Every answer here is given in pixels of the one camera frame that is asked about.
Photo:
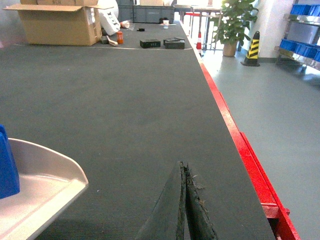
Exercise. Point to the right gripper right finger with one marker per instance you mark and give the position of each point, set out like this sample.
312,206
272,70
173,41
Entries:
199,224

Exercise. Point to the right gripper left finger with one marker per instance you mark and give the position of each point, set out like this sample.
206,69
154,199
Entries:
167,220

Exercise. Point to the beige plastic dustpan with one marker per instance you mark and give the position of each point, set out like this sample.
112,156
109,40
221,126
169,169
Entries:
49,182

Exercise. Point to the blue plastic part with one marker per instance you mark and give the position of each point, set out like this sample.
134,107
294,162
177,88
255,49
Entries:
9,176

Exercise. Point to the steel shelf rack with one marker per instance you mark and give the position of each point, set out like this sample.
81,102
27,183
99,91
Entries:
300,44

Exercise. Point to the yellow black traffic cone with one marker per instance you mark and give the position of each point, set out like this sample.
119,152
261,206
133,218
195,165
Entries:
251,58

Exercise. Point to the black box right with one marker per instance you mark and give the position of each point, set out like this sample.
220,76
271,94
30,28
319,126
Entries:
174,43

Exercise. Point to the black box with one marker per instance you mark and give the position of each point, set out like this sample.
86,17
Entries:
174,43
150,43

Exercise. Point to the black box left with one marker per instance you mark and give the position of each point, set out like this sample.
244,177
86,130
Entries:
150,43

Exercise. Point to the red white traffic cone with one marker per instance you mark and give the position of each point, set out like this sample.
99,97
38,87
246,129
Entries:
199,43

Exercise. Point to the orange bottle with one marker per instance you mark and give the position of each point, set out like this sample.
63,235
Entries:
120,39

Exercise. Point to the white paper cup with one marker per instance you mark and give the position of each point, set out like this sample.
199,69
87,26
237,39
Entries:
166,24

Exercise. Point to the potted green plant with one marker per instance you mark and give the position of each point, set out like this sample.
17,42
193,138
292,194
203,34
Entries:
236,19

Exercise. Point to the grey plastic crate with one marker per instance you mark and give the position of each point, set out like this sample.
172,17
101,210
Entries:
145,14

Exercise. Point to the large cardboard box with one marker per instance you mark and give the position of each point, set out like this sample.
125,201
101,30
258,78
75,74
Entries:
60,22

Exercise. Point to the red conveyor frame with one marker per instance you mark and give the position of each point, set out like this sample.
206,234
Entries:
242,203

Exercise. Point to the wooden handled brush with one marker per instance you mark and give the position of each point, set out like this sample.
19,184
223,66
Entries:
105,39

